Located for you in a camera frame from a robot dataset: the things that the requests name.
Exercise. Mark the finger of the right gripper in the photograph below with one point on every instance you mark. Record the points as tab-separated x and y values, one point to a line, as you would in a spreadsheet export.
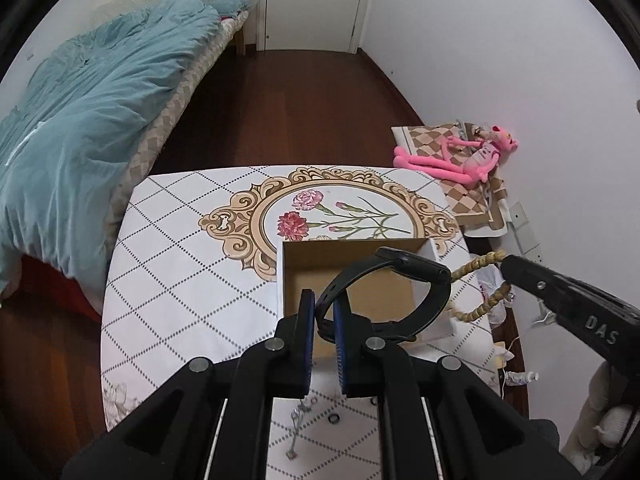
606	324

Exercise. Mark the floral white tablecloth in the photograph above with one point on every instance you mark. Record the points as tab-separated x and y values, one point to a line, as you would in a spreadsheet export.
194	274

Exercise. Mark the brown checkered cushion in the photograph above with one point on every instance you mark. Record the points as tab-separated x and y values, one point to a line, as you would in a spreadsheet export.
482	211

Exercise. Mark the pink panther plush toy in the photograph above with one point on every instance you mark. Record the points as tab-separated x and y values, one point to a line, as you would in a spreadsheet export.
465	162

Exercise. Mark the black smart watch band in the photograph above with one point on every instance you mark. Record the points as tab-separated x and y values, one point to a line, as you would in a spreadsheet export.
428	321

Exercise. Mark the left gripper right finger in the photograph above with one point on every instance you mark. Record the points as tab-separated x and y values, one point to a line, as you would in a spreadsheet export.
351	331

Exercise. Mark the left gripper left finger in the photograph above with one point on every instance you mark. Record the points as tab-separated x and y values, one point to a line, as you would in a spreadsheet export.
297	332

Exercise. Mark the teal blue duvet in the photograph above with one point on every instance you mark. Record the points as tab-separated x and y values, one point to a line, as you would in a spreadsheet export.
66	144

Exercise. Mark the bed with checkered mattress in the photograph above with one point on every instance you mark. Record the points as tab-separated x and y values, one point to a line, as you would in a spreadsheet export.
233	14

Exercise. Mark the white door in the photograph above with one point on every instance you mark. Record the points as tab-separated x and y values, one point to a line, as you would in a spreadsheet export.
314	25

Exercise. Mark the open cardboard box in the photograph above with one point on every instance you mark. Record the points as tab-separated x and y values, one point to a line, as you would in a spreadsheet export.
381	296

